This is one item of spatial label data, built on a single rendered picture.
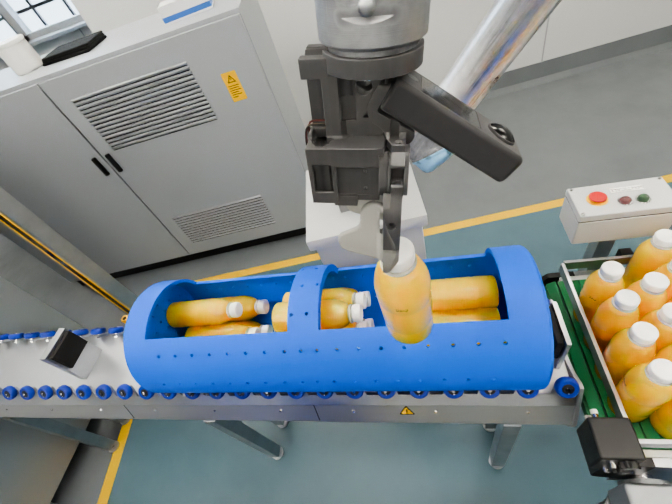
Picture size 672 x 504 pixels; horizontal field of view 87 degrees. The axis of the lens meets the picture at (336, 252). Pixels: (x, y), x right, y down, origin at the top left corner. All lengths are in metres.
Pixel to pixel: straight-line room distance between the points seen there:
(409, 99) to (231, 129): 1.92
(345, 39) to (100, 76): 2.02
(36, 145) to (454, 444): 2.64
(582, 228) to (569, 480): 1.12
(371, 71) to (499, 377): 0.59
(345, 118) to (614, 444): 0.74
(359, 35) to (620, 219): 0.89
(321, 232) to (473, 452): 1.24
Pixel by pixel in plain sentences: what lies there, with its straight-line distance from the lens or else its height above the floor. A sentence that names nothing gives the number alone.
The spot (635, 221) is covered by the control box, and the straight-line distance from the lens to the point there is 1.08.
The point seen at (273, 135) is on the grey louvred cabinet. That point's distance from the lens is 2.14.
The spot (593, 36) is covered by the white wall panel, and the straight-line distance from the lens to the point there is 3.97.
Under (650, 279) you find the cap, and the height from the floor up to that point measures 1.10.
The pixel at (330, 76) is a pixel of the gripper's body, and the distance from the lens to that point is 0.28.
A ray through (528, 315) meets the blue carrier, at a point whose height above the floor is 1.22.
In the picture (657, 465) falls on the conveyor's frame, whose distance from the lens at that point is 0.99.
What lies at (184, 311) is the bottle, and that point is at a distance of 1.00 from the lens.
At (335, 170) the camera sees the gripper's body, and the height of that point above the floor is 1.63.
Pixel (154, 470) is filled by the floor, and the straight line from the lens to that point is 2.34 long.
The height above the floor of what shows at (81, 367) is 0.97.
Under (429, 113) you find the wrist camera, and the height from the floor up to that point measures 1.66.
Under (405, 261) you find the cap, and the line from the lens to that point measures 0.38.
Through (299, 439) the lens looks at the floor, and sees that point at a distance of 1.97.
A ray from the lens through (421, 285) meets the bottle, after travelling 0.42.
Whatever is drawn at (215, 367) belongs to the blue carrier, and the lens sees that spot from 0.83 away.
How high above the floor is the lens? 1.80
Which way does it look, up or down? 47 degrees down
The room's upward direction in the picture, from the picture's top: 23 degrees counter-clockwise
